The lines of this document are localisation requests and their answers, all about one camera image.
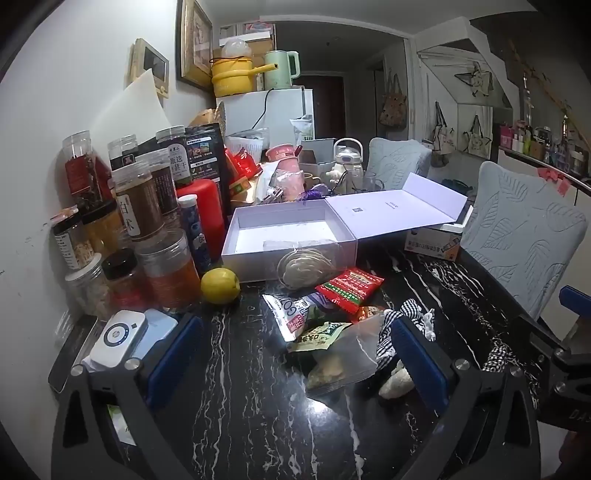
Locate orange white carton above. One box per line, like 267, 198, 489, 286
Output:
405, 224, 465, 262

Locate clear zip bag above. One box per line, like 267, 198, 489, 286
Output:
307, 318, 393, 395

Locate black white gingham cloth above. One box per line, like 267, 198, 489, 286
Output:
376, 299, 437, 370
482, 342, 514, 373

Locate light blue box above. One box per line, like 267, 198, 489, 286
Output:
139, 308, 179, 352

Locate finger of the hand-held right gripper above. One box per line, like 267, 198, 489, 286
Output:
558, 285, 591, 324
519, 314, 571, 365

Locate white hinged gift box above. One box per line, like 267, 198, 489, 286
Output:
221, 173, 474, 283

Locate cluster of clear plastic jars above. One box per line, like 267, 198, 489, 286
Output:
51, 126, 204, 319

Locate clear bag of cream cord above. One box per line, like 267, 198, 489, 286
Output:
277, 247, 343, 291

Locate grey cardboard box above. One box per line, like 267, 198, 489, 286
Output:
299, 138, 338, 165

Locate red snack packet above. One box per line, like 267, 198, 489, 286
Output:
315, 268, 385, 311

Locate hanging tote bag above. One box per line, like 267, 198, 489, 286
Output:
379, 74, 408, 128
464, 115, 490, 156
431, 102, 456, 156

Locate green kettle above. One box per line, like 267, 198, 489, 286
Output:
264, 50, 301, 90

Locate blue tablet tube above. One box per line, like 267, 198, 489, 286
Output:
178, 195, 213, 276

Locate red canister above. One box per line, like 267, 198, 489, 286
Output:
177, 179, 225, 261

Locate chair with leaf cover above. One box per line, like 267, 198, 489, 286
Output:
462, 161, 588, 320
367, 137, 433, 186

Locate red foil packet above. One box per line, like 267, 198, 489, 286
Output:
225, 148, 259, 182

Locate white fridge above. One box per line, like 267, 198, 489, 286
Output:
216, 89, 315, 140

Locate yellow pot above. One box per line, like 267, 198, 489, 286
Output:
211, 55, 275, 97

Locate framed wall picture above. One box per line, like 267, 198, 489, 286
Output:
177, 0, 214, 90

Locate black standing pouch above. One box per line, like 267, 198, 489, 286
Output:
186, 122, 230, 217

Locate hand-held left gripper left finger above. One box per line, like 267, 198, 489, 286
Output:
51, 314, 206, 480

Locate small orange snack packet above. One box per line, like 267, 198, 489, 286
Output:
351, 305, 387, 324

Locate row of bottles on shelf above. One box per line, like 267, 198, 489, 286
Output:
499, 111, 591, 177

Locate white power bank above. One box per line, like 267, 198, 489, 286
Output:
90, 310, 148, 368

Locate green snack packet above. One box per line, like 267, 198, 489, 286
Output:
288, 320, 354, 354

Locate white character water bottle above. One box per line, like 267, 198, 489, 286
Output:
331, 137, 365, 195

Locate white fluffy object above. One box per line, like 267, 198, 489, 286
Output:
379, 360, 416, 400

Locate green white pouch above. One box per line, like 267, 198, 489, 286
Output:
290, 117, 315, 141

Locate black phone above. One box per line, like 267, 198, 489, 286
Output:
48, 316, 100, 394

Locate yellow lemon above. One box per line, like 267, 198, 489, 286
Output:
200, 268, 241, 305

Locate silver snack packet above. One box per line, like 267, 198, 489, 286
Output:
262, 292, 324, 342

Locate purple tassel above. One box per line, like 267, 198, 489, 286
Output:
295, 185, 331, 204

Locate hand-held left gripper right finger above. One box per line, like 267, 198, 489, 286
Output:
390, 315, 541, 480

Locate woven straw hat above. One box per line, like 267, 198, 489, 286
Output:
201, 102, 227, 136

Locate white paper sheet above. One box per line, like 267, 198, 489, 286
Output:
90, 69, 169, 149

